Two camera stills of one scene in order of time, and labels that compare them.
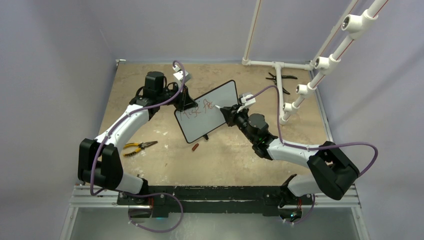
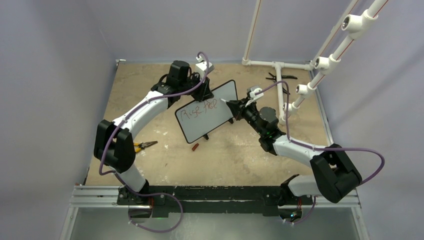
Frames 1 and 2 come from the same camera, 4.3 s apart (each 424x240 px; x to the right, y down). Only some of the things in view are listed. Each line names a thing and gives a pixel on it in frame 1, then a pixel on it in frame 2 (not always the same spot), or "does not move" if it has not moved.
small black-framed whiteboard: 196,121 does not move
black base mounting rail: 267,200 does not move
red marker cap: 195,147 does not move
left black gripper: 187,102 -> 204,92
